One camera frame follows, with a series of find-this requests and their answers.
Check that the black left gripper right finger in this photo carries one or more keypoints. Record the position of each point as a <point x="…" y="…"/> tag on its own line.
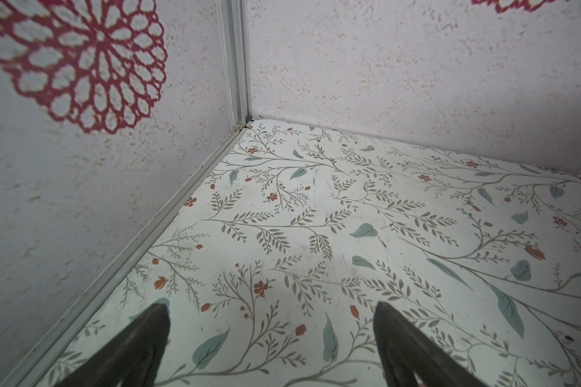
<point x="410" y="358"/>

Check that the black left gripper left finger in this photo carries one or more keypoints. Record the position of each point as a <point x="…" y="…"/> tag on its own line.
<point x="131" y="358"/>

